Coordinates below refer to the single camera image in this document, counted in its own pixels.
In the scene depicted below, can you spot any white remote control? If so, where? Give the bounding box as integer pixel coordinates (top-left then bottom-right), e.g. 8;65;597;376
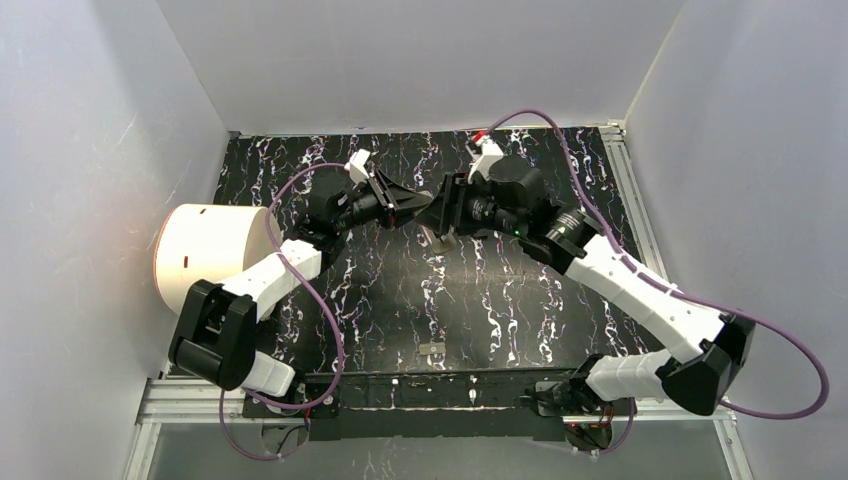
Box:
430;228;458;255

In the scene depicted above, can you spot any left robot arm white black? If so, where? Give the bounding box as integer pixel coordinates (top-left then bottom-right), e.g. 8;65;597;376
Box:
154;164;431;398

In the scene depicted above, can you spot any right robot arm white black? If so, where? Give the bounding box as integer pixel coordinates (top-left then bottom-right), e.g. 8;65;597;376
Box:
415;157;755;416

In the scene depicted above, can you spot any white cylindrical bin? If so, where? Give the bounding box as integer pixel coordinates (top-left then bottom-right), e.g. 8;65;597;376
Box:
153;203;274;314

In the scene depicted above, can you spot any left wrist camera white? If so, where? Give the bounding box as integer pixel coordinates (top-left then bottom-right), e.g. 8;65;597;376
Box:
344;149;371;185

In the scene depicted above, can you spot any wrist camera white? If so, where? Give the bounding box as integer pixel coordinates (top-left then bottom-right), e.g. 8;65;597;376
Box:
466;131;504;184
344;149;371;185

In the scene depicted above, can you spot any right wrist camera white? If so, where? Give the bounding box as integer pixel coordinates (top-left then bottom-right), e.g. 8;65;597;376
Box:
466;131;504;184

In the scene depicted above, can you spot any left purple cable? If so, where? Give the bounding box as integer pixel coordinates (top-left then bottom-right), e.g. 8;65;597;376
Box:
218;162;352;463

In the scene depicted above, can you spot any purple cable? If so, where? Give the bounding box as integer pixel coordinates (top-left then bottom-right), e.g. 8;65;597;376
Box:
473;109;831;458
218;162;352;463

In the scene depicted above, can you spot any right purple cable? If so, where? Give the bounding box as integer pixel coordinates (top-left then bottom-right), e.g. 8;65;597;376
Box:
473;109;831;458

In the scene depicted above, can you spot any aluminium frame rail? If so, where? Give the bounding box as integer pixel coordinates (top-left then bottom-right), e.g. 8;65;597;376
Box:
125;120;757;480

